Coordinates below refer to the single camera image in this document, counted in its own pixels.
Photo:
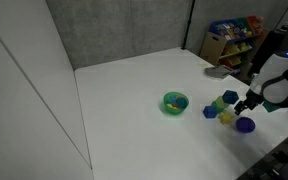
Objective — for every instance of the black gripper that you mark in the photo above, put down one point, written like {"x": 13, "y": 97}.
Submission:
{"x": 253, "y": 98}

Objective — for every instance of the yellow spiky toy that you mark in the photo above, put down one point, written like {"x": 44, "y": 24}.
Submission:
{"x": 226, "y": 118}

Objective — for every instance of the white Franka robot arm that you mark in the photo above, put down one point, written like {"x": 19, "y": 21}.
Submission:
{"x": 279, "y": 75}

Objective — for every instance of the green plastic bowl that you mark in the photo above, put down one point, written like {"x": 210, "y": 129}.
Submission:
{"x": 166, "y": 100}

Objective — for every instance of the large dark blue hexagonal block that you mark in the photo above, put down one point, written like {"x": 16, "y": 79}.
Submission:
{"x": 230, "y": 97}

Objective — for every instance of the purple bumpy ball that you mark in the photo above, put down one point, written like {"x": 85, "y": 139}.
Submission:
{"x": 245, "y": 125}

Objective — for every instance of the green hexagonal block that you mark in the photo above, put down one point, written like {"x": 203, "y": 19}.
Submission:
{"x": 219, "y": 104}

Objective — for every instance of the small blue hexagonal block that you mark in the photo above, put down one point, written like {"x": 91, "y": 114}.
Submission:
{"x": 209, "y": 112}

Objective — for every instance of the grey folded cloth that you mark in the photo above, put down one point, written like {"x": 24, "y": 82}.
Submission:
{"x": 218, "y": 72}

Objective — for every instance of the blue toy piece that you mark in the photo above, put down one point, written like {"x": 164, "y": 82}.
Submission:
{"x": 182, "y": 102}

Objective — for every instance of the orange toy piece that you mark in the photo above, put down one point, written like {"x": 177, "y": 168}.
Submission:
{"x": 174, "y": 106}

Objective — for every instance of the colourful toy storage shelf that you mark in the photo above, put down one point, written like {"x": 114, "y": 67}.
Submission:
{"x": 232, "y": 40}

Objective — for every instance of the black vertical pole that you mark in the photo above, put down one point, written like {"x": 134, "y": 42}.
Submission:
{"x": 188, "y": 25}

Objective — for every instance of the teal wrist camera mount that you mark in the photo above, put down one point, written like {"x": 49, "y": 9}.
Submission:
{"x": 270, "y": 106}

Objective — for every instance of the black equipment frame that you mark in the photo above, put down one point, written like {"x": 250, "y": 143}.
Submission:
{"x": 280, "y": 160}

